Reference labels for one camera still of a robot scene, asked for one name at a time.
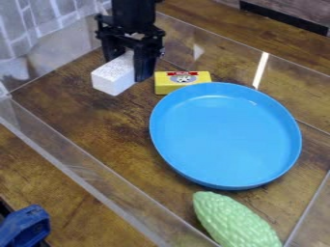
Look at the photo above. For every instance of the white grid curtain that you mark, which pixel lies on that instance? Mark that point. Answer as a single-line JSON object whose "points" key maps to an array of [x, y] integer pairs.
{"points": [[27, 20]]}

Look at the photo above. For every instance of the clear acrylic enclosure wall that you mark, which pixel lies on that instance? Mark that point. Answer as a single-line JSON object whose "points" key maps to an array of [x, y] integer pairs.
{"points": [[75, 149]]}

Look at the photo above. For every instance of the yellow rectangular box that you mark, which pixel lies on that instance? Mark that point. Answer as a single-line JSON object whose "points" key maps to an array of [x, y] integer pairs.
{"points": [[173, 80]]}

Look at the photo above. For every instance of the green bitter gourd toy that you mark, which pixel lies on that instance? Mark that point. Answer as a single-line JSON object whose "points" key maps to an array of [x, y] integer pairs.
{"points": [[231, 223]]}

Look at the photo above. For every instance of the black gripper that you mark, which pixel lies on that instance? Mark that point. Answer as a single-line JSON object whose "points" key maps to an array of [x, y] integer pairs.
{"points": [[129, 28]]}

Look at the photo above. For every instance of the blue round tray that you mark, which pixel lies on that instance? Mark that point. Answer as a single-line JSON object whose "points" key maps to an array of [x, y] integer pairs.
{"points": [[225, 136]]}

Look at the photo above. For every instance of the white speckled foam block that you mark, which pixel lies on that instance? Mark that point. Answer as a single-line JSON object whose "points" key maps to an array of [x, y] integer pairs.
{"points": [[114, 77]]}

